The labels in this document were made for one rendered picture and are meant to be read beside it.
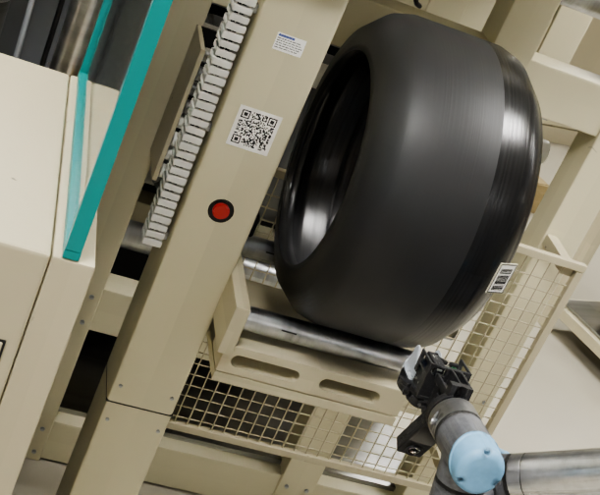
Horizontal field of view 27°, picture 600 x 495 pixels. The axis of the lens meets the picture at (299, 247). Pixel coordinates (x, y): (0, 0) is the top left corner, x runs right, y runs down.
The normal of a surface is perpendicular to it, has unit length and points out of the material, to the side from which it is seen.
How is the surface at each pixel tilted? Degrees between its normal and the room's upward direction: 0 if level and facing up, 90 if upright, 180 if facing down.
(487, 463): 83
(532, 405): 0
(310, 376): 90
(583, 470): 72
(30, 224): 0
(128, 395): 90
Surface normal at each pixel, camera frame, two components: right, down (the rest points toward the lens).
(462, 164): 0.30, -0.03
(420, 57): 0.14, -0.64
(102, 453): 0.12, 0.48
